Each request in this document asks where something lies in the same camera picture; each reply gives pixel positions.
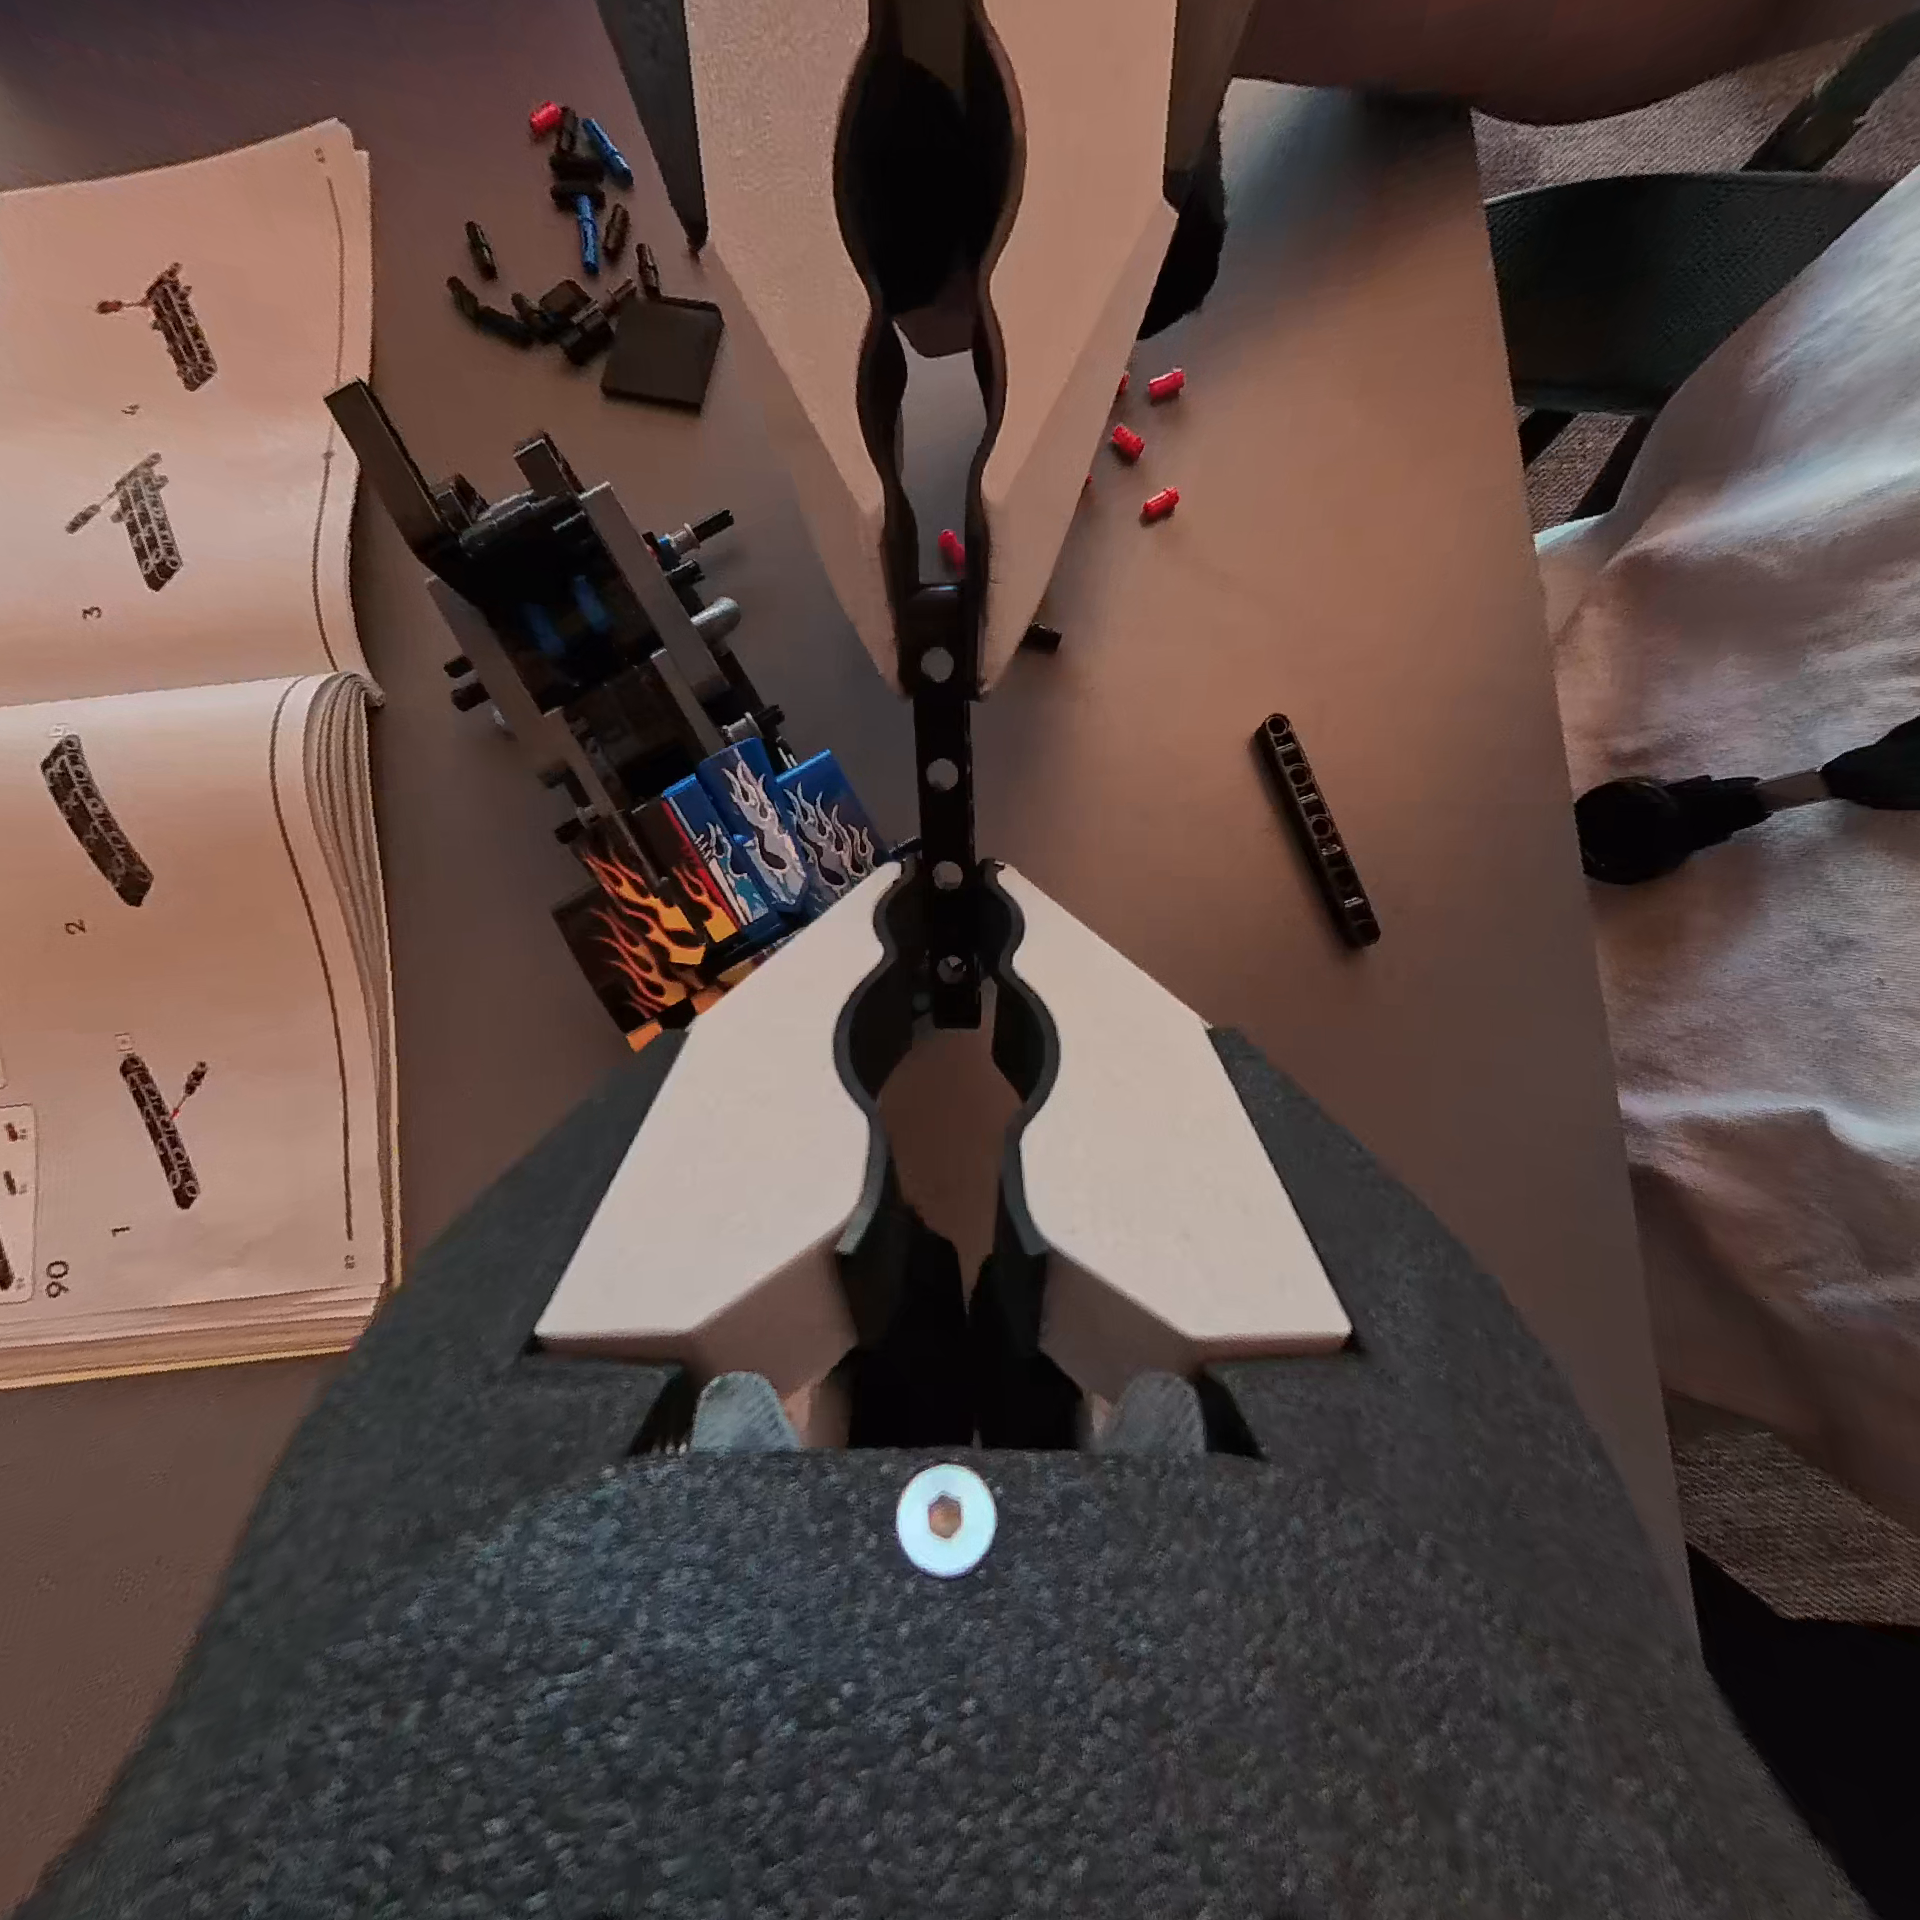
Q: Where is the open lego instruction booklet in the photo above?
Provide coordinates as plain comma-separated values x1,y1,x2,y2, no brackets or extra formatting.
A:
0,122,403,1388

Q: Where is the short black lego beam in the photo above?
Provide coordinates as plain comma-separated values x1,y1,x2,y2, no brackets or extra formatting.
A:
900,581,995,1033

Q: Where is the cluster of red black lego pins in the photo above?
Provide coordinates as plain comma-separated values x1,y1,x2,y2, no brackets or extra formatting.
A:
1024,368,1187,656

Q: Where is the long black lego beam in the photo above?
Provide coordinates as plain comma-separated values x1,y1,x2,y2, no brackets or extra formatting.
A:
1253,711,1384,951

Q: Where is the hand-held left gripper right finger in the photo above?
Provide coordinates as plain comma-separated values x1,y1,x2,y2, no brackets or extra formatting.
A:
983,862,1352,1454

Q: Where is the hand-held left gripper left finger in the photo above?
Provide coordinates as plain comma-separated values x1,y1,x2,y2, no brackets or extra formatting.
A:
535,860,910,1454

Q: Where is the person's right forearm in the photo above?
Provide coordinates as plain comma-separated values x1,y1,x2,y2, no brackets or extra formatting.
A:
1229,0,1920,133

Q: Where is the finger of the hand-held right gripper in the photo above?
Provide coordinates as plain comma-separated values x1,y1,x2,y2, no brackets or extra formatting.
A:
681,0,917,701
967,0,1256,701

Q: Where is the partly built lego model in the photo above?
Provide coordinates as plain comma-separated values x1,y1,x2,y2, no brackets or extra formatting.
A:
323,380,891,1051

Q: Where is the person's white shirt torso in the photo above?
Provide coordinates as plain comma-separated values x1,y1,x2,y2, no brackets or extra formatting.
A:
1537,167,1920,1517

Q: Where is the black chair armrest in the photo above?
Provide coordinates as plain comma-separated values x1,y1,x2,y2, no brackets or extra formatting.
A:
1485,170,1895,418

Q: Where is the cluster of black blue lego pins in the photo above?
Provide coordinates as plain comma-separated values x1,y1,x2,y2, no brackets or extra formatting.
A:
446,101,665,368

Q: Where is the black flat lego tile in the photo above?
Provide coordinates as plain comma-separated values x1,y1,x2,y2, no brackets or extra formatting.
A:
600,291,726,411

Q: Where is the black shoulder strap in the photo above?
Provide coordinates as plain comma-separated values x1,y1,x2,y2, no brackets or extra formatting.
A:
1575,720,1920,887

